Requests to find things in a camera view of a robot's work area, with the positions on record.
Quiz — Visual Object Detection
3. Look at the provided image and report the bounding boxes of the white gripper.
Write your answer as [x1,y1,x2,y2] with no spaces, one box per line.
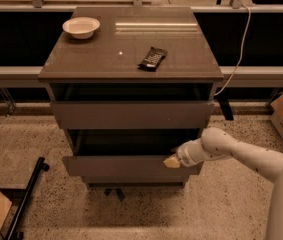
[163,139,205,169]

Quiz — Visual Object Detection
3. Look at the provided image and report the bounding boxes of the grey drawer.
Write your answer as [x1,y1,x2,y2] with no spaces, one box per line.
[51,101,214,129]
[82,176,190,184]
[63,129,200,177]

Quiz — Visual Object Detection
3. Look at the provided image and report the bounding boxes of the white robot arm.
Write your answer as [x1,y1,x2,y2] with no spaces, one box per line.
[163,127,283,240]

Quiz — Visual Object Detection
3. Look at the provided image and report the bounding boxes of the grey drawer cabinet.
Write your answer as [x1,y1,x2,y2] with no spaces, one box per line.
[37,5,225,189]

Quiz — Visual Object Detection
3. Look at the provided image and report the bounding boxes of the grey bottom drawer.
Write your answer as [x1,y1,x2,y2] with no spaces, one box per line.
[82,176,190,184]

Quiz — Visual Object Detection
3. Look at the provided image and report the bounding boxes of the grey top drawer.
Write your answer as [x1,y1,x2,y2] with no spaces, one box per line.
[51,101,214,129]

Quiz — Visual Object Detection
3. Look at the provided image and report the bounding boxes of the black snack packet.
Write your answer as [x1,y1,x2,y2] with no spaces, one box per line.
[138,47,167,72]

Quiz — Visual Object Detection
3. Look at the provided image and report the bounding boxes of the white bowl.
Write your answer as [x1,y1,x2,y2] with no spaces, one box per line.
[62,17,100,39]

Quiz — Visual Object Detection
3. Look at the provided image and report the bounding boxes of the black bracket under rail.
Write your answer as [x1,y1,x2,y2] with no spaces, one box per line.
[216,90,234,121]

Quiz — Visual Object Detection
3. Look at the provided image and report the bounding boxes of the white cable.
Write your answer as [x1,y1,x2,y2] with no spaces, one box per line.
[214,4,252,97]

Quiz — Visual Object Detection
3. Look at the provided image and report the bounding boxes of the grey metal rail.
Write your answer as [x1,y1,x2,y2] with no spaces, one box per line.
[0,66,283,88]

